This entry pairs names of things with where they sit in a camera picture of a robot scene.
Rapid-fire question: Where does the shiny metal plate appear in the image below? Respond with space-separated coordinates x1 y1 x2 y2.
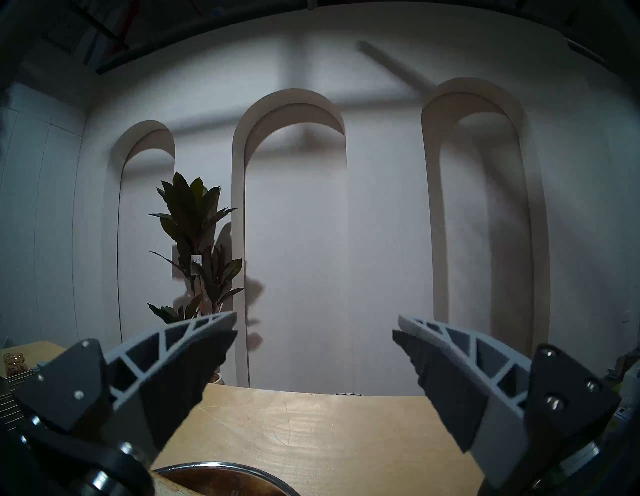
152 461 301 496

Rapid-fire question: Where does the tall potted plant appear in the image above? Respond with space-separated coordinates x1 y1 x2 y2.
146 171 246 386

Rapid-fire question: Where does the glass jam jar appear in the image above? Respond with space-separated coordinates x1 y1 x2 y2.
2 351 30 377

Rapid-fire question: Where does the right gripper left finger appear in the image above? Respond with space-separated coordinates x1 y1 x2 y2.
11 311 239 453

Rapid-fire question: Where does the grey dish rack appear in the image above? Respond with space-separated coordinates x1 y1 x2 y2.
0 367 41 432

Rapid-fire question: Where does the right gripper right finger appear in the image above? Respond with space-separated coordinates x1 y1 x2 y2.
392 314 622 490

